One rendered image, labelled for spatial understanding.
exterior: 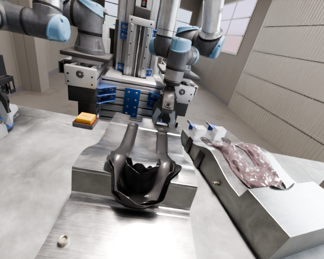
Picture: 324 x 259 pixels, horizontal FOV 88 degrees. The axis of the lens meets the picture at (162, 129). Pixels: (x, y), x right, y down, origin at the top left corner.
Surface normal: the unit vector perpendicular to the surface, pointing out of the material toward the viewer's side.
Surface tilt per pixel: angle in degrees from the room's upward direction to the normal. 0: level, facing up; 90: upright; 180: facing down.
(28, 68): 90
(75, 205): 0
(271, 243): 90
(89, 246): 0
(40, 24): 88
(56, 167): 0
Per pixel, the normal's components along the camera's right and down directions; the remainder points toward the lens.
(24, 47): 0.13, 0.50
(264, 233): -0.94, -0.04
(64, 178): 0.21, -0.86
